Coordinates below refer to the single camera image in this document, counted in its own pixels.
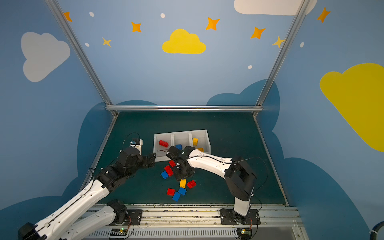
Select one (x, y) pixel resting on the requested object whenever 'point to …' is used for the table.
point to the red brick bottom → (170, 191)
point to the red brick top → (172, 163)
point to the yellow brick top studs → (195, 141)
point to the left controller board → (118, 232)
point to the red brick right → (191, 184)
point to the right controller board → (245, 233)
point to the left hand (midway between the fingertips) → (147, 153)
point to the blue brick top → (179, 146)
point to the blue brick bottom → (176, 196)
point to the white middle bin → (183, 138)
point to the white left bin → (160, 151)
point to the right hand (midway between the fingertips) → (181, 177)
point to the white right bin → (203, 140)
